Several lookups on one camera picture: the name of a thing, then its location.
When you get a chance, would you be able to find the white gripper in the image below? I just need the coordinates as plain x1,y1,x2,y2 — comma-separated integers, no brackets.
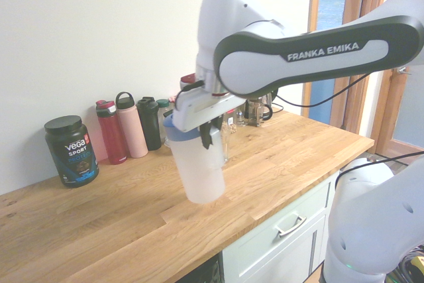
170,90,248,150

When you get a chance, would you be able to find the translucent pitcher with blue lid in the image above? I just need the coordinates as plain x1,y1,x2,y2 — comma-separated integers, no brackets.
162,113,227,205

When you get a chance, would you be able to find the red water bottle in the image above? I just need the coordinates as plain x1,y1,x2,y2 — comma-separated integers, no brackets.
95,98,129,166

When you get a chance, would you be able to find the cereal container with white lid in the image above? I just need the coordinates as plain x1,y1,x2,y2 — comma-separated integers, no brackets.
222,110,239,136

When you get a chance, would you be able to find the clear drinking glass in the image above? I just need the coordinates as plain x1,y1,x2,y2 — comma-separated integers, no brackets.
219,123,233,165

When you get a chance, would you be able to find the clear glass mug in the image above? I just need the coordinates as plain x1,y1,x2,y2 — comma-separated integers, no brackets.
235,108,248,128

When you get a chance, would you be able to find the glass french press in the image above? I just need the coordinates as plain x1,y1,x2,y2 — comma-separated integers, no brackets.
246,91,274,129

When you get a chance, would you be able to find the glass jar with teal lid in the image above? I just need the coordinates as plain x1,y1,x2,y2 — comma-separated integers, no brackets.
155,98,172,146

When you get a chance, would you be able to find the black shaker bottle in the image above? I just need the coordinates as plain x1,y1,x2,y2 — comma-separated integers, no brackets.
136,95,164,152

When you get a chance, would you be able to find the pink bottle with black lid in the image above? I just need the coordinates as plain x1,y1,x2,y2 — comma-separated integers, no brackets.
115,91,149,159

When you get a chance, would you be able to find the black dishwasher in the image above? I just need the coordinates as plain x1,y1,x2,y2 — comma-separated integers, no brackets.
172,251,224,283

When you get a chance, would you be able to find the black protein powder tub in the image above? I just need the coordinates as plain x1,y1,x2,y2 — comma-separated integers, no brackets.
43,114,101,189

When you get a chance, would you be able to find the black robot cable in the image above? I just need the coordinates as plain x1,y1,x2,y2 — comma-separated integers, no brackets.
178,79,371,109

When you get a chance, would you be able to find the silver drawer handle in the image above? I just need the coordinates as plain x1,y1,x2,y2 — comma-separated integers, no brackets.
274,214,307,239

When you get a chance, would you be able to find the white drawer with metal handle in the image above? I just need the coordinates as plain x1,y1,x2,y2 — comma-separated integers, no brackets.
221,169,343,283

